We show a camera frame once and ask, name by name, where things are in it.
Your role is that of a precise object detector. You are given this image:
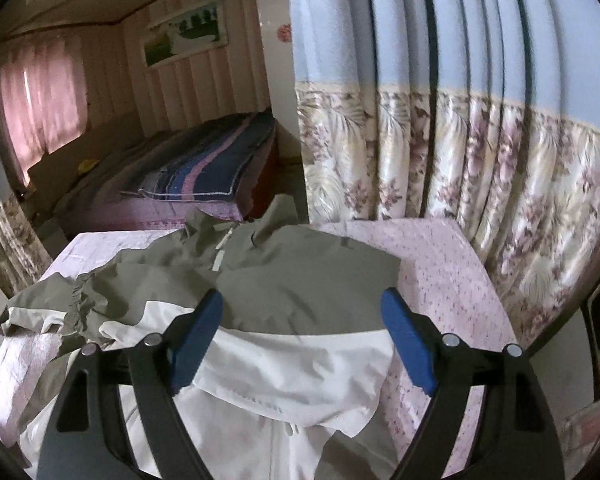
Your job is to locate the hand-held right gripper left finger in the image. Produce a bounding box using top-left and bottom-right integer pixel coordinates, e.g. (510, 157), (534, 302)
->
(36, 287), (224, 480)

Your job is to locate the landscape wall picture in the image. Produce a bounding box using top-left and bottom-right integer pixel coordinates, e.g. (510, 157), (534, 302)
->
(142, 0), (228, 68)

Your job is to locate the white wardrobe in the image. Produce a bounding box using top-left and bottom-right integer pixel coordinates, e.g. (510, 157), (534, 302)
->
(252, 0), (301, 161)

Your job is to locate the olive and white jacket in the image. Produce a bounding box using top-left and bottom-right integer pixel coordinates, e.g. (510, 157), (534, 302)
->
(0, 194), (406, 480)

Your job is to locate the pink floral bed sheet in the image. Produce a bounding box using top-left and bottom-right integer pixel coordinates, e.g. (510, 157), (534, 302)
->
(0, 217), (526, 480)

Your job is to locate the pink window curtain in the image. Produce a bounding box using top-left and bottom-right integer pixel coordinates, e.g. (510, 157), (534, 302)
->
(0, 30), (88, 181)

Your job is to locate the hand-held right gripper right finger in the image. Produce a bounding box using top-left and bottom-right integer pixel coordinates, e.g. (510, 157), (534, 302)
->
(381, 287), (566, 480)

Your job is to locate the striped blanket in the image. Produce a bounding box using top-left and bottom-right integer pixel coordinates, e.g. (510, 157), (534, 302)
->
(120, 110), (278, 206)

